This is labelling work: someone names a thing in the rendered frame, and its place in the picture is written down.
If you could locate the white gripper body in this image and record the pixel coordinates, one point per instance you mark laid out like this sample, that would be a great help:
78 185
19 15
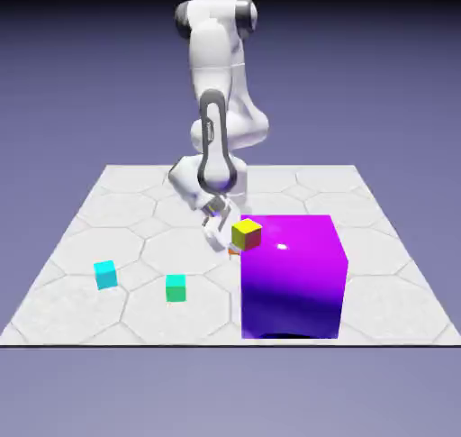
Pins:
215 229

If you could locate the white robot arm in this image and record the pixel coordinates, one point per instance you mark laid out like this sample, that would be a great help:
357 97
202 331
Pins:
216 83

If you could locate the small yellow cube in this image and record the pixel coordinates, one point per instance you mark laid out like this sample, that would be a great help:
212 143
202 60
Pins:
245 234

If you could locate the small green cube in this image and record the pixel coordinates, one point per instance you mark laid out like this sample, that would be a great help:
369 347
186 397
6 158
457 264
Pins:
175 288

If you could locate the small cyan cube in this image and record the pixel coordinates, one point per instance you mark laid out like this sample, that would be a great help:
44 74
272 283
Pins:
105 274

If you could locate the large purple box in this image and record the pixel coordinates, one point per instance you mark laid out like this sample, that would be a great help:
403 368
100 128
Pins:
293 278

